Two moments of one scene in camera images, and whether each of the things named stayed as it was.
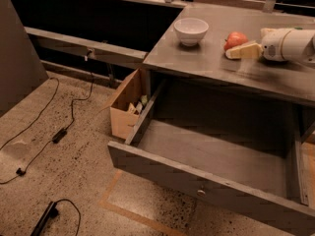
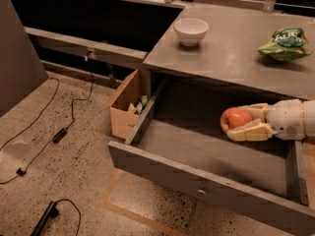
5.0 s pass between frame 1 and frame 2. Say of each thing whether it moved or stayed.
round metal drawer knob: stayed
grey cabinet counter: stayed
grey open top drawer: stayed
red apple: moved
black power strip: stayed
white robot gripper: moved
